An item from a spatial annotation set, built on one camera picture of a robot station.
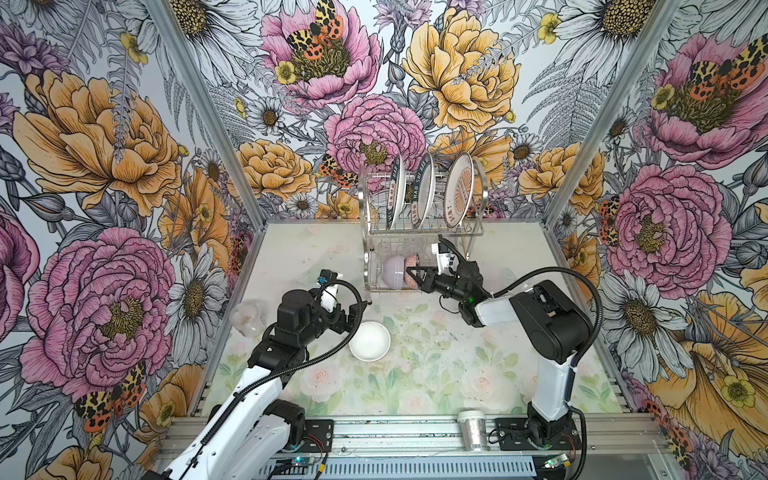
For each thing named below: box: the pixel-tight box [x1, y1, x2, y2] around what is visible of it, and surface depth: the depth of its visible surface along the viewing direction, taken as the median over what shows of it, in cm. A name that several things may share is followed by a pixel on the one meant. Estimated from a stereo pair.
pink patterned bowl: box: [404, 254, 417, 272], surface depth 93 cm
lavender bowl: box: [382, 255, 404, 289], surface depth 92 cm
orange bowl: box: [349, 321, 391, 362], surface depth 90 cm
